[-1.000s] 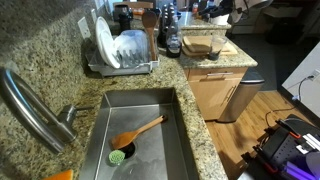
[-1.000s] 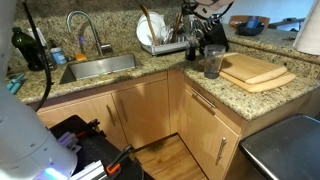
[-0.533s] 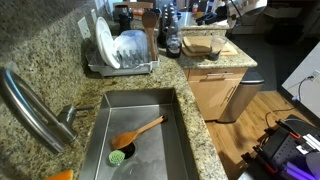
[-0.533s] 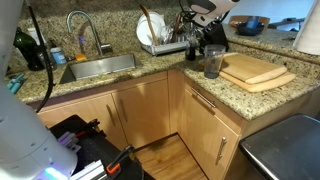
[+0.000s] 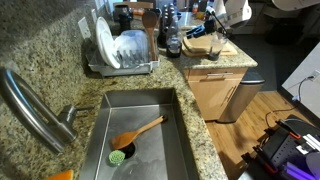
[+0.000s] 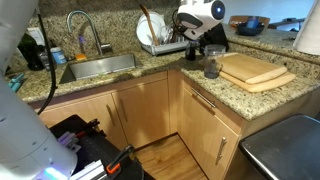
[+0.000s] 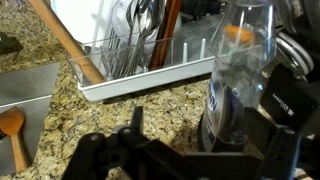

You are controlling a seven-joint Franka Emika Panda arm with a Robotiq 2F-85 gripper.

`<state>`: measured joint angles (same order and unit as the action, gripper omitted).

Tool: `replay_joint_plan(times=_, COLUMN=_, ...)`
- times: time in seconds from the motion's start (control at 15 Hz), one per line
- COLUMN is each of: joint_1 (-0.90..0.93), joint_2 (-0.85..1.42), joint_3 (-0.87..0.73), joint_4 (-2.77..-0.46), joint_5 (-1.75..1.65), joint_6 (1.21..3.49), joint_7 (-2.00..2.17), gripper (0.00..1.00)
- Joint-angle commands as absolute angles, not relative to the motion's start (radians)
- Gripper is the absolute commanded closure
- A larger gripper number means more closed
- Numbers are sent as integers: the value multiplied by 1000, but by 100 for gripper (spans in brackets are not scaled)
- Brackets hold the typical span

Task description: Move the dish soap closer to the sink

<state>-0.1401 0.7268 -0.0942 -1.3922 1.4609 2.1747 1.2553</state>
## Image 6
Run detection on narrow wooden sink cabinet door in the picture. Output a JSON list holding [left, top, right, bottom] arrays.
[[111, 78, 171, 150]]

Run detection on grey dish drying rack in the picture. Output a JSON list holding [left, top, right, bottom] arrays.
[[141, 31, 190, 57]]

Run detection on stainless steel sink basin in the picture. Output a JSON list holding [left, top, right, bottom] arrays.
[[59, 52, 143, 85]]

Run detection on wide wooden sink cabinet door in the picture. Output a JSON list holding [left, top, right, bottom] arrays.
[[37, 93, 130, 152]]

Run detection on clear plastic container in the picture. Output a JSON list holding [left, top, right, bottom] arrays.
[[159, 24, 178, 44]]

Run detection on glass jar with lid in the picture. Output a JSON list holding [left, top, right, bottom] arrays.
[[202, 43, 227, 80]]

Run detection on white dinner plate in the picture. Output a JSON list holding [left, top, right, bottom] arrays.
[[135, 11, 167, 47]]

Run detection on wooden cabinet door under drawer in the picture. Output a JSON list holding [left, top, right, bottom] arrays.
[[179, 87, 241, 180]]

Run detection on tall wooden spoon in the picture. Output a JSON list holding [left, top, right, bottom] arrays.
[[139, 3, 161, 47]]

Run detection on wooden cabinet drawer front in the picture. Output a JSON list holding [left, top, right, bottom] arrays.
[[181, 74, 246, 135]]

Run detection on orange black bar clamp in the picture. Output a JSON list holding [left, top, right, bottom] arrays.
[[105, 143, 136, 176]]

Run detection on red black bar clamp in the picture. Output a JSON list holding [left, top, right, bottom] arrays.
[[74, 118, 101, 140]]

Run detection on orange sponge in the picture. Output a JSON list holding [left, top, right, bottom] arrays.
[[74, 53, 89, 62]]

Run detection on stainless steel faucet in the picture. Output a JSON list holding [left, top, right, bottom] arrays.
[[66, 9, 114, 57]]

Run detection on black robot cart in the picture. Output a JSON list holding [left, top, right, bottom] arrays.
[[49, 114, 145, 180]]

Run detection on small wooden cutting board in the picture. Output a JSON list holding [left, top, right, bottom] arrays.
[[215, 52, 289, 85]]

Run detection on purple blocks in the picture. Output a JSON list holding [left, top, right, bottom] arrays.
[[56, 130, 81, 152]]

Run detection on wooden tray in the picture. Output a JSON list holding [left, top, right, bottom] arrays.
[[228, 14, 271, 32]]

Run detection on large wooden cutting board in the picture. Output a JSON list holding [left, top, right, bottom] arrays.
[[219, 70, 297, 94]]

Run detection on white aluminium bars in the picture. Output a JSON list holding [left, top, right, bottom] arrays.
[[69, 159, 110, 180]]

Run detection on small blue label bottle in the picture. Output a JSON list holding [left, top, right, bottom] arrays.
[[49, 46, 68, 66]]

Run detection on dark blue bowl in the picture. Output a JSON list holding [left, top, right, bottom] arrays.
[[235, 21, 266, 37]]

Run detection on blue cup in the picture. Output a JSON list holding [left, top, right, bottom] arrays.
[[246, 15, 261, 30]]

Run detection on dark green glass bottle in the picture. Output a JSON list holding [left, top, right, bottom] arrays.
[[17, 32, 45, 72]]

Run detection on stainless steel trash can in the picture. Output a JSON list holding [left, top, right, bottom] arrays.
[[238, 113, 320, 180]]

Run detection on white paper towel roll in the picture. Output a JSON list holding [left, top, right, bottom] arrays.
[[292, 0, 320, 56]]

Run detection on metal handle of narrow door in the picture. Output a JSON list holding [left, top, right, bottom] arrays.
[[118, 98, 130, 123]]

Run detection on metal handle of wide door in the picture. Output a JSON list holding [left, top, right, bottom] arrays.
[[105, 103, 117, 128]]

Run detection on metal handle of drawer cabinet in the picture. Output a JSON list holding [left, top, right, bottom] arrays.
[[214, 136, 229, 167]]

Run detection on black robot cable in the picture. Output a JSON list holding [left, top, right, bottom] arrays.
[[34, 5, 59, 116]]

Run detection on white wall outlet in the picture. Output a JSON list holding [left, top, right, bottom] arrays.
[[26, 27, 46, 47]]

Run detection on teal handled tool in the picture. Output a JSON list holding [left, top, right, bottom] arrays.
[[7, 72, 27, 93]]

